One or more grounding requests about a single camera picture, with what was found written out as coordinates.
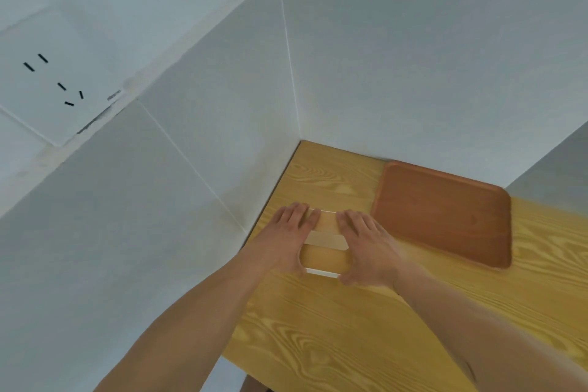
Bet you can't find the person's right hand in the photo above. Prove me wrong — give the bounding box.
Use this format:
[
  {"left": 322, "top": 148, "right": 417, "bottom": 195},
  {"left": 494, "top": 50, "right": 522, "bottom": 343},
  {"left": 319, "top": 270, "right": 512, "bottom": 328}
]
[{"left": 335, "top": 209, "right": 415, "bottom": 289}]

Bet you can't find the person's left hand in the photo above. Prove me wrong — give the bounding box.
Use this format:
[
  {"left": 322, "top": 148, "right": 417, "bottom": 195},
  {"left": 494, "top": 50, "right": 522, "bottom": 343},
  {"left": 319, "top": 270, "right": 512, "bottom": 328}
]
[{"left": 251, "top": 202, "right": 322, "bottom": 274}]

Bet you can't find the clear acrylic box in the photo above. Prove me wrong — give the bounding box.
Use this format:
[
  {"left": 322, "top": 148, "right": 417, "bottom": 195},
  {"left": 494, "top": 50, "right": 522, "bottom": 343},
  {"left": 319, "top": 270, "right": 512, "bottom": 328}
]
[{"left": 298, "top": 208, "right": 352, "bottom": 278}]

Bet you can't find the person's left forearm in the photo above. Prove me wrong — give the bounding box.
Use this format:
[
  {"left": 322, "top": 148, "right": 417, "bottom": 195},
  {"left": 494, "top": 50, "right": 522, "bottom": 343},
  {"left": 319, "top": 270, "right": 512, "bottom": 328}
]
[{"left": 93, "top": 247, "right": 296, "bottom": 392}]

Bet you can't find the person's right forearm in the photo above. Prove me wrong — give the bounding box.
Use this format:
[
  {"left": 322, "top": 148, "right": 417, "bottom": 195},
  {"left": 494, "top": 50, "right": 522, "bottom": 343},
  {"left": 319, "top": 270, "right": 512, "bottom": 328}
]
[{"left": 391, "top": 263, "right": 588, "bottom": 392}]

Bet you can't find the brown wooden tray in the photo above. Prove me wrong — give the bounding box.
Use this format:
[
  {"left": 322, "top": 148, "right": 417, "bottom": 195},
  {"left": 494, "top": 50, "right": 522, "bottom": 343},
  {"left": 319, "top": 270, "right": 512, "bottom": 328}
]
[{"left": 370, "top": 160, "right": 513, "bottom": 271}]

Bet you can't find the white wall socket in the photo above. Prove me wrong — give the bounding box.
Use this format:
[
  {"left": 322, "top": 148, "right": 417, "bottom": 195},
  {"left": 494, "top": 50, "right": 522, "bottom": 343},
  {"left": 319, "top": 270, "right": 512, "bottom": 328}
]
[{"left": 0, "top": 5, "right": 126, "bottom": 148}]

